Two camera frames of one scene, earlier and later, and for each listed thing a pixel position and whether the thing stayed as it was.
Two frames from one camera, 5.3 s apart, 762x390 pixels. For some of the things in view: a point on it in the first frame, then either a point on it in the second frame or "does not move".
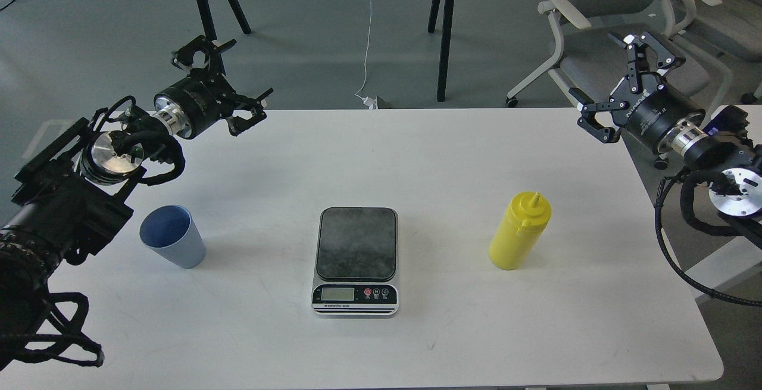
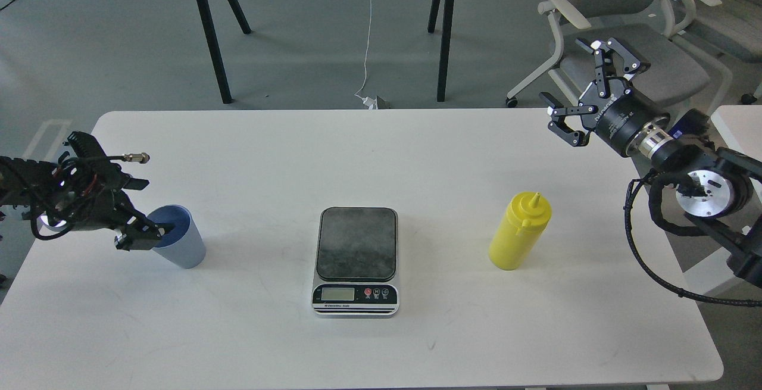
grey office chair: x=597 y=5 does not move
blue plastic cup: x=170 y=231 does not move
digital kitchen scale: x=358 y=262 does not move
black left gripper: x=205 y=97 → x=89 y=196
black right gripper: x=661 y=116 → x=618 y=114
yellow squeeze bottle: x=519 y=230 does not move
